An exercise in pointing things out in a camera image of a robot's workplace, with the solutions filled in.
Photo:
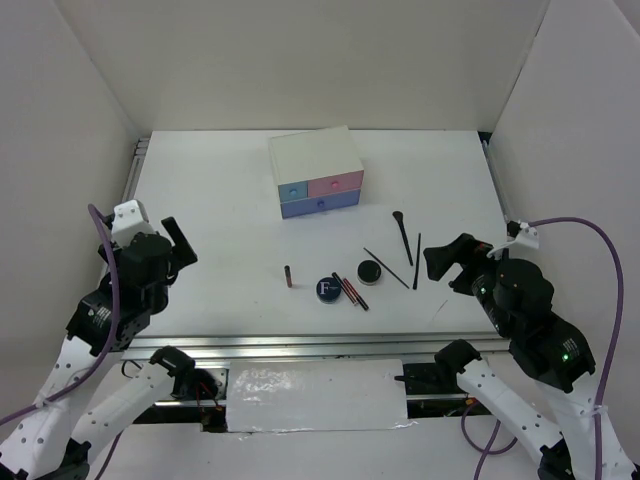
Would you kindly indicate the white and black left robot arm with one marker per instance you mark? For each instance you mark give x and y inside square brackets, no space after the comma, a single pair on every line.
[59,435]

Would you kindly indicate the light blue small drawer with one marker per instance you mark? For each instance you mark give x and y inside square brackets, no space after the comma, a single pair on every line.
[293,191]

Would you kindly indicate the aluminium front rail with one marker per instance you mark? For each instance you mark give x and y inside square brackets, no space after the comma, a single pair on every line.
[295,347]

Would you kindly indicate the aluminium left side rail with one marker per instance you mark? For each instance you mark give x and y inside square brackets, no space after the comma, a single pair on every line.
[139,154]

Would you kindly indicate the white glossy cover sheet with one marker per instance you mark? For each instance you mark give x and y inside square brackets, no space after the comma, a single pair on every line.
[328,395]

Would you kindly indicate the aluminium right side rail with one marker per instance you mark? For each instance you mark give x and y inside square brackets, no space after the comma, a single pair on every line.
[485,138]

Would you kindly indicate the white mini drawer cabinet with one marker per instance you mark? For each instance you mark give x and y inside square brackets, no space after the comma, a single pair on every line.
[313,154]

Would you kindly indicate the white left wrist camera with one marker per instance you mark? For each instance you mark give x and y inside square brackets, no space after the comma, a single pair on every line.
[127,220]

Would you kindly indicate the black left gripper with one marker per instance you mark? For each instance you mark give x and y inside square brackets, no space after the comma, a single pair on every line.
[183,253]

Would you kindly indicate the black round powder jar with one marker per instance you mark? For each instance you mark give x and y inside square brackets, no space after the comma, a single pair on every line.
[369,272]

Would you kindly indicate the black fluffy makeup brush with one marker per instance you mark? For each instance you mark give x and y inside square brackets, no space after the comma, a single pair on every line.
[399,217]

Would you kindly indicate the navy round compact with F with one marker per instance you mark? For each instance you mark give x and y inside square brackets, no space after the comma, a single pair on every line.
[328,290]

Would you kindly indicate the black red lip liner pencil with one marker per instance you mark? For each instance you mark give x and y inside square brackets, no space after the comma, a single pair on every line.
[363,304]

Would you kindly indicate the thin black eyeliner brush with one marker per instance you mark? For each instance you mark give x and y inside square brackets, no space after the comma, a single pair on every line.
[386,268]

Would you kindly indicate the pink drawer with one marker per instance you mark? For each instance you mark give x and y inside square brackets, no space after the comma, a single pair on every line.
[335,184]

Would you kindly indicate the dark red lipstick tube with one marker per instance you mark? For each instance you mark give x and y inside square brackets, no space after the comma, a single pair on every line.
[288,276]

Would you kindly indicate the aluminium rail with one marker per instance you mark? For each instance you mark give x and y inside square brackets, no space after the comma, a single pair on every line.
[139,154]
[485,138]
[295,347]

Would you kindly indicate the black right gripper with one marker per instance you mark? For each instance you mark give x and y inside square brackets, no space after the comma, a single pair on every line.
[437,258]

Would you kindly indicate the purple-blue bottom drawer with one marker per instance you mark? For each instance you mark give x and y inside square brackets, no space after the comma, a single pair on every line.
[320,204]

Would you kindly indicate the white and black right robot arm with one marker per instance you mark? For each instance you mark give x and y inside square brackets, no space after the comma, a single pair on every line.
[517,299]

